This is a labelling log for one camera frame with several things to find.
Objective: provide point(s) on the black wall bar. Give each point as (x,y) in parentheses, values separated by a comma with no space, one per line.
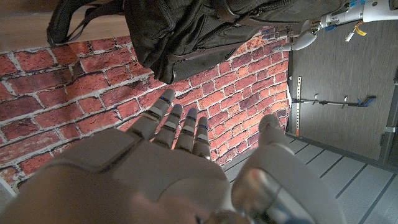
(332,102)

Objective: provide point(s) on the white perforated metal rail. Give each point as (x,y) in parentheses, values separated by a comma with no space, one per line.
(298,105)

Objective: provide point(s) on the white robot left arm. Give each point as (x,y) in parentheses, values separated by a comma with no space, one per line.
(376,11)

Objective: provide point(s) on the black backpack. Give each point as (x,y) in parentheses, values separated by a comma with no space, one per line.
(186,31)

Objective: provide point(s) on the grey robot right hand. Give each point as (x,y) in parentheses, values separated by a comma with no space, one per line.
(155,180)

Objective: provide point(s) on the brick print backdrop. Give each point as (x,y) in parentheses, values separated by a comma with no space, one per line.
(77,93)

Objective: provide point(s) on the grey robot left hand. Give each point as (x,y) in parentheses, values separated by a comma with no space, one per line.
(303,39)

